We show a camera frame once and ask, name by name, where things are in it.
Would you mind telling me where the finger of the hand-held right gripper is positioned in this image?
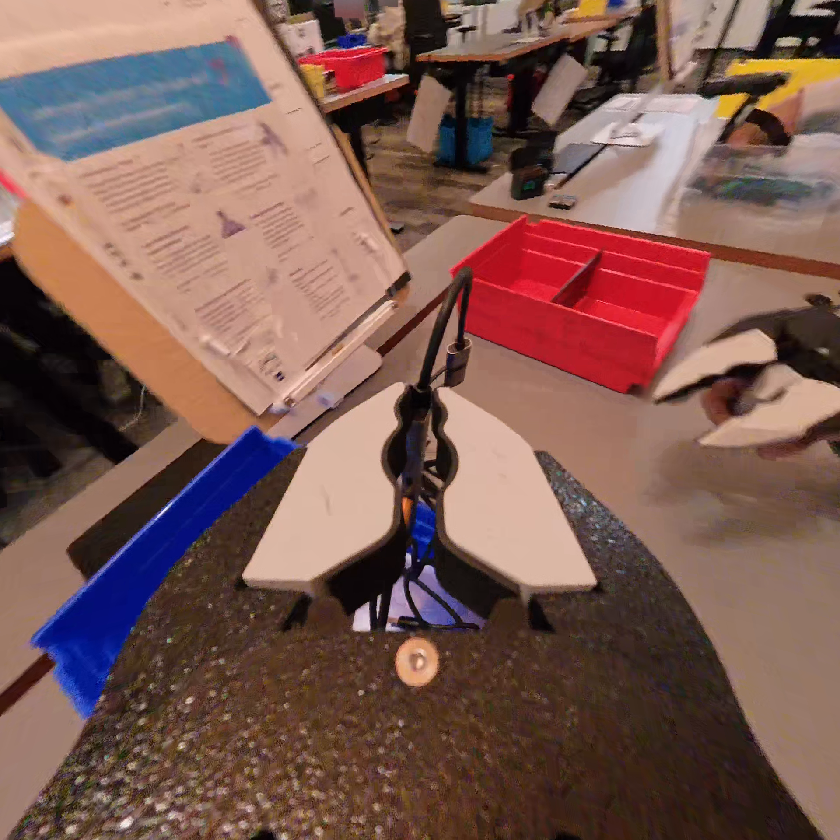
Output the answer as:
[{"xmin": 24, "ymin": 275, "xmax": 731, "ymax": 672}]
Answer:
[
  {"xmin": 651, "ymin": 327, "xmax": 781, "ymax": 405},
  {"xmin": 697, "ymin": 364, "xmax": 840, "ymax": 451}
]

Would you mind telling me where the white paper sheet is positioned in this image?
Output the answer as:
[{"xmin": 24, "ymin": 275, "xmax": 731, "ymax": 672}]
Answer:
[
  {"xmin": 530, "ymin": 52, "xmax": 589, "ymax": 127},
  {"xmin": 407, "ymin": 74, "xmax": 454, "ymax": 155}
]

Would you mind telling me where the red divided parts bin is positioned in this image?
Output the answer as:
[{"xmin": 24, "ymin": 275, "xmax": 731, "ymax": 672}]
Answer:
[{"xmin": 449, "ymin": 215, "xmax": 711, "ymax": 395}]

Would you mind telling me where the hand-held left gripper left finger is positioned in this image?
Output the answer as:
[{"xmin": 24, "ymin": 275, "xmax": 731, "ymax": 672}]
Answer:
[{"xmin": 241, "ymin": 382, "xmax": 411, "ymax": 616}]

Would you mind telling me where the blue parts bin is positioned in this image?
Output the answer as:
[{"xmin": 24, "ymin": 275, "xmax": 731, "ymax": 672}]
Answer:
[{"xmin": 29, "ymin": 425, "xmax": 437, "ymax": 721}]

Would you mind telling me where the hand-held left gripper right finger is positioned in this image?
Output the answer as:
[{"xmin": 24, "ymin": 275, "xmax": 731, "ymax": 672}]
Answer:
[{"xmin": 434, "ymin": 386, "xmax": 599, "ymax": 619}]

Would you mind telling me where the instruction sheet on stand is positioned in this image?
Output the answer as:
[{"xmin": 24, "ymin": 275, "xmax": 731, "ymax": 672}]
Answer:
[{"xmin": 0, "ymin": 0, "xmax": 413, "ymax": 444}]

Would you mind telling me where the person's right hand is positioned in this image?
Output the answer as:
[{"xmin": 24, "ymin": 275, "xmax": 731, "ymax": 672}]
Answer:
[{"xmin": 701, "ymin": 378, "xmax": 749, "ymax": 427}]

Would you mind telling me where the grey USB hub with cable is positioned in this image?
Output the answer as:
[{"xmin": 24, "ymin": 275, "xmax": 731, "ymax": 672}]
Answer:
[{"xmin": 392, "ymin": 266, "xmax": 475, "ymax": 526}]

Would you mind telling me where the clear plastic storage box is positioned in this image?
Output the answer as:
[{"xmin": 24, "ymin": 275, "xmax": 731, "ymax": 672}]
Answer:
[{"xmin": 682, "ymin": 141, "xmax": 840, "ymax": 206}]

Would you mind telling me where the blue crate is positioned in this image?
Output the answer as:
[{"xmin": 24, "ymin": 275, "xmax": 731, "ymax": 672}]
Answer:
[{"xmin": 436, "ymin": 115, "xmax": 495, "ymax": 166}]

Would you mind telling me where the red storage bin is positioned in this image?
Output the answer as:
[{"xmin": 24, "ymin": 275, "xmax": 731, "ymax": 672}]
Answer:
[{"xmin": 298, "ymin": 46, "xmax": 389, "ymax": 93}]

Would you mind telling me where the small black box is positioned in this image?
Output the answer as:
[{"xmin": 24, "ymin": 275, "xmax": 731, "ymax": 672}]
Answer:
[{"xmin": 511, "ymin": 164, "xmax": 550, "ymax": 202}]

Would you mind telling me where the long office desk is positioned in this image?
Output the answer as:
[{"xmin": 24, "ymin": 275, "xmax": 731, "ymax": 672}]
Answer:
[
  {"xmin": 318, "ymin": 73, "xmax": 411, "ymax": 116},
  {"xmin": 416, "ymin": 16, "xmax": 631, "ymax": 67}
]

